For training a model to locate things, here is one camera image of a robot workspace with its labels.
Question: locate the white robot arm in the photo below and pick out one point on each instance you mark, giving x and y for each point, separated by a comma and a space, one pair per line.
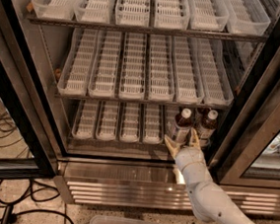
208, 201

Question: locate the right fridge glass door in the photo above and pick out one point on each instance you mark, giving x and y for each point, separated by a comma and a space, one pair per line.
239, 155

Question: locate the brown bottle blue label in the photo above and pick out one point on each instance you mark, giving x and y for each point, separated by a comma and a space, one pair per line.
206, 124
180, 126

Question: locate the left fridge door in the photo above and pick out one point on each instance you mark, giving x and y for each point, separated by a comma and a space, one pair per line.
29, 54

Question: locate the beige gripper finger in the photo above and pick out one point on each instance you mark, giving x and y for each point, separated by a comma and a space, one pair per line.
194, 138
172, 146

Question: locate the stainless steel fridge base grille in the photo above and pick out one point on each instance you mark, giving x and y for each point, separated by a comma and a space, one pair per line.
133, 184

